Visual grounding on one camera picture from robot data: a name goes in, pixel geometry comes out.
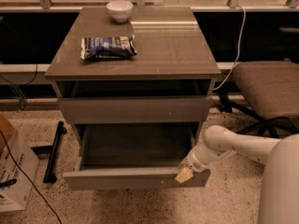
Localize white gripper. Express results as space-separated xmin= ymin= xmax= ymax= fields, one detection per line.
xmin=175 ymin=143 xmax=218 ymax=184

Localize grey drawer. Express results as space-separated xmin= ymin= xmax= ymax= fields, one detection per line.
xmin=59 ymin=96 xmax=211 ymax=124
xmin=64 ymin=123 xmax=210 ymax=190

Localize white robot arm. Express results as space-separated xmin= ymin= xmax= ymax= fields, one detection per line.
xmin=176 ymin=125 xmax=299 ymax=224

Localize grey top drawer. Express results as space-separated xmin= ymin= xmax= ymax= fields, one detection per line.
xmin=59 ymin=96 xmax=211 ymax=124

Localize grey drawer cabinet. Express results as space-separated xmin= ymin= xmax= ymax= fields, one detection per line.
xmin=46 ymin=7 xmax=220 ymax=136

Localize blue snack bag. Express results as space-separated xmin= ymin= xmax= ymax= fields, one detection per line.
xmin=80 ymin=36 xmax=137 ymax=60

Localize cardboard box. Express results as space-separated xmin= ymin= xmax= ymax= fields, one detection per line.
xmin=0 ymin=115 xmax=39 ymax=212

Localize white ceramic bowl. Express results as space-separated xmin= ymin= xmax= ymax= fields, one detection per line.
xmin=107 ymin=0 xmax=134 ymax=22

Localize white cable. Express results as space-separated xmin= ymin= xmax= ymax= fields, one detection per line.
xmin=212 ymin=4 xmax=248 ymax=91

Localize black floor cable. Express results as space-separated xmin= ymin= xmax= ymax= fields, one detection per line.
xmin=0 ymin=129 xmax=64 ymax=224

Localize black wall cables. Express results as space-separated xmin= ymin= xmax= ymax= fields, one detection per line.
xmin=0 ymin=16 xmax=40 ymax=112

